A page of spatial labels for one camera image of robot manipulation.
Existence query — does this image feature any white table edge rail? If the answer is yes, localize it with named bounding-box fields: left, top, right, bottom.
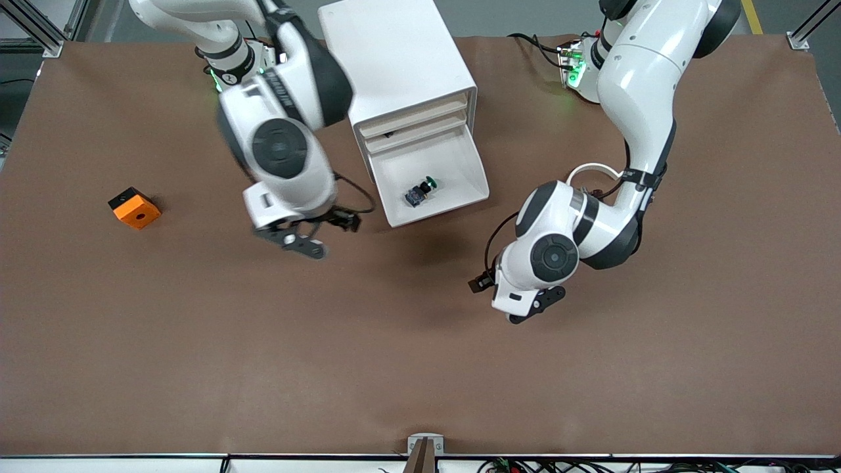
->
left=0, top=453, right=841, bottom=473

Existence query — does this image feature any orange box with black base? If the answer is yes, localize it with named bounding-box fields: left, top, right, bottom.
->
left=108, top=187, right=162, bottom=231

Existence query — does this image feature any white curved plastic piece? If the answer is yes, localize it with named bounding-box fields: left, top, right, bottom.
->
left=565, top=162, right=623, bottom=188

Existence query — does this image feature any brown paper table cover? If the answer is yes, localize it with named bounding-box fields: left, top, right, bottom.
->
left=0, top=34, right=841, bottom=457

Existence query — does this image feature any green push button switch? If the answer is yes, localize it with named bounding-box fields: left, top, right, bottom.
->
left=404, top=175, right=439, bottom=208

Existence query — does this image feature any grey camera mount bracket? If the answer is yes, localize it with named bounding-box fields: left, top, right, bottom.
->
left=407, top=433, right=445, bottom=473

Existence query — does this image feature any aluminium frame post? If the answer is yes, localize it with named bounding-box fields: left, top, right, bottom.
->
left=0, top=0, right=66, bottom=58
left=787, top=0, right=830, bottom=51

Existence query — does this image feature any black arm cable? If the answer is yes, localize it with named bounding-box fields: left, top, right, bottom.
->
left=484, top=169, right=666, bottom=280
left=332, top=172, right=377, bottom=217

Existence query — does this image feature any black base cable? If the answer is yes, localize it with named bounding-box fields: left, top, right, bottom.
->
left=507, top=32, right=574, bottom=72

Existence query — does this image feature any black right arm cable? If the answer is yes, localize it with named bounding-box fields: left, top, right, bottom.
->
left=332, top=172, right=377, bottom=217

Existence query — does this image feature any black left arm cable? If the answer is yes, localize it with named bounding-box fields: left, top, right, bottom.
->
left=484, top=169, right=666, bottom=280

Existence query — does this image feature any tangled cable bundle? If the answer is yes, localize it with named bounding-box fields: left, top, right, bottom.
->
left=476, top=458, right=841, bottom=473

